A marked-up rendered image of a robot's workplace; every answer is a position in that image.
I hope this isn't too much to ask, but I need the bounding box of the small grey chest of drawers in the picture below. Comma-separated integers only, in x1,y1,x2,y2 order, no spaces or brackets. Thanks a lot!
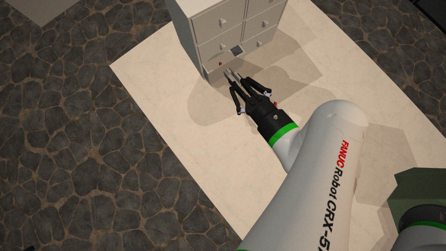
164,0,288,79

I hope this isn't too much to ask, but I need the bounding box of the tan drawer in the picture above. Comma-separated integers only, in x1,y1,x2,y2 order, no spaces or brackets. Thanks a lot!
191,0,246,45
246,0,281,19
241,24,277,55
202,44,246,85
197,23,243,64
242,0,287,41

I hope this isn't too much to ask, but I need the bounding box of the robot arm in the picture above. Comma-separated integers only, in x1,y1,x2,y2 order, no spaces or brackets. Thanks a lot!
235,99,446,251

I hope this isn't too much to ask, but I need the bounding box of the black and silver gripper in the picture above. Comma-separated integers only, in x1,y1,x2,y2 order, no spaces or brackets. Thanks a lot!
223,67,278,125

